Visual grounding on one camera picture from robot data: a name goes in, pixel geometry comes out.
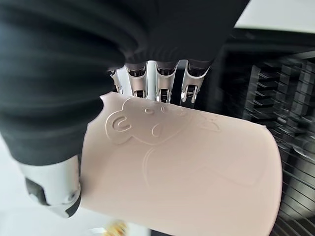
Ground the clear glass dish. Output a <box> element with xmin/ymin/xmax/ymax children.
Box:
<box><xmin>291</xmin><ymin>140</ymin><xmax>315</xmax><ymax>158</ymax></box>

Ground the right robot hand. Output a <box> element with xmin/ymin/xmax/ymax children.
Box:
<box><xmin>0</xmin><ymin>0</ymin><xmax>251</xmax><ymax>219</ymax></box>

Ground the black dishwasher rack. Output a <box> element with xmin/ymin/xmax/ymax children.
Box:
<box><xmin>169</xmin><ymin>27</ymin><xmax>315</xmax><ymax>236</ymax></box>

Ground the yellow patterned object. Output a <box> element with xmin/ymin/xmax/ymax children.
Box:
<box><xmin>106</xmin><ymin>221</ymin><xmax>128</xmax><ymax>236</ymax></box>

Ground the pink embossed silicone plate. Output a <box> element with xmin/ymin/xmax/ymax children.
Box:
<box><xmin>79</xmin><ymin>91</ymin><xmax>283</xmax><ymax>233</ymax></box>

